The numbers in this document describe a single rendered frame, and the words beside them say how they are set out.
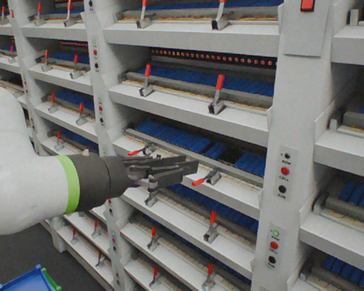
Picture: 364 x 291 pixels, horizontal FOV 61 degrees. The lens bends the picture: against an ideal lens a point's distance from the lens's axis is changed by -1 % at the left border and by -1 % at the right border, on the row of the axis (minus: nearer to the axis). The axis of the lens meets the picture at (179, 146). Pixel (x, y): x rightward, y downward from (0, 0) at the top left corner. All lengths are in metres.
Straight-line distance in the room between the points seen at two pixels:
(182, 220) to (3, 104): 0.67
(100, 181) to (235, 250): 0.52
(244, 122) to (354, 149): 0.23
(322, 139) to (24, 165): 0.51
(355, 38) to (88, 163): 0.46
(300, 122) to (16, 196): 0.49
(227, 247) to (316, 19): 0.62
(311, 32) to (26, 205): 0.52
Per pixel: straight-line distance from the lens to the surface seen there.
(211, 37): 0.74
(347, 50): 0.60
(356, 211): 0.74
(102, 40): 1.07
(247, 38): 0.68
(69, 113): 1.49
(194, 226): 0.99
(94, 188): 0.49
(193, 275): 1.11
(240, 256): 0.91
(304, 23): 0.62
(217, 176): 0.84
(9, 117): 0.50
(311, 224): 0.74
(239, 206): 0.80
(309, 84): 0.62
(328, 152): 0.64
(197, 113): 0.79
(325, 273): 0.86
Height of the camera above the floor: 1.34
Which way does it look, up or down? 22 degrees down
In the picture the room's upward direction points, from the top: straight up
